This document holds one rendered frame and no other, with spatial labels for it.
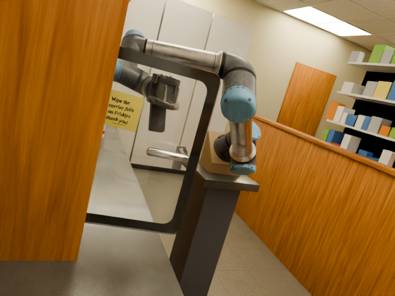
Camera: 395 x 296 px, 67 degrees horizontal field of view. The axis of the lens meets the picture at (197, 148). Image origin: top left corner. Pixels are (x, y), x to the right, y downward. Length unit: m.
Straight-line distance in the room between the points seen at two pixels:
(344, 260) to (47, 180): 2.18
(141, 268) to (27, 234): 0.24
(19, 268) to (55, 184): 0.18
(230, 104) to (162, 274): 0.55
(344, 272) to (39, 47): 2.33
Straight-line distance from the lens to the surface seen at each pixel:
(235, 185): 1.48
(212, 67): 1.08
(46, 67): 0.58
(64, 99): 0.58
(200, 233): 1.61
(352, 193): 2.45
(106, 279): 0.68
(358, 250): 2.43
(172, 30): 3.91
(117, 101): 0.65
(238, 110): 0.99
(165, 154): 0.63
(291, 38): 5.24
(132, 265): 0.73
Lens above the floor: 1.37
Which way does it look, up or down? 13 degrees down
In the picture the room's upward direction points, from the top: 15 degrees clockwise
